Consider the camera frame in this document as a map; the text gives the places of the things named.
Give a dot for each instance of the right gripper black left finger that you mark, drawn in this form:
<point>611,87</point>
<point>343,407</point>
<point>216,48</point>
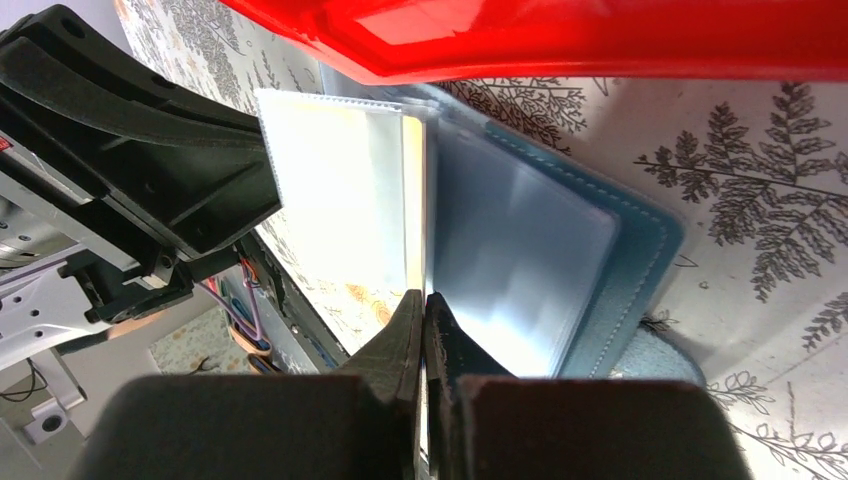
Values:
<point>358,421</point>

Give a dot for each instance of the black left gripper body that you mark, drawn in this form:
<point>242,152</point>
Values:
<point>61,280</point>

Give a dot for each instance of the tan credit card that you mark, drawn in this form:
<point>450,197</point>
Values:
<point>414,175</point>

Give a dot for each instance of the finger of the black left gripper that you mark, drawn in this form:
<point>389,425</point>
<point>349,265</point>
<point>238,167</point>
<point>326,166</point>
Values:
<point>165,167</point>

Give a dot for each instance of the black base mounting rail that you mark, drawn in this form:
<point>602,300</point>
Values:
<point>302,343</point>

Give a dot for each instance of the blue card holder wallet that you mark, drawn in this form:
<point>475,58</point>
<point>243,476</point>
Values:
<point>547,266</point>

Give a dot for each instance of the floral patterned table mat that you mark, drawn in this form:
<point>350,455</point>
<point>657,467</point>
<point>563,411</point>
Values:
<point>759,291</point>

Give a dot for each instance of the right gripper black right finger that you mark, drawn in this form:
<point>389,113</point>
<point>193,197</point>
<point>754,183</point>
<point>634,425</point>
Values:
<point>485,423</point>

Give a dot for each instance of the red plastic bin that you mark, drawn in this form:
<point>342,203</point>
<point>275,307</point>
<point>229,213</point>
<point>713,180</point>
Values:
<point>404,42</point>

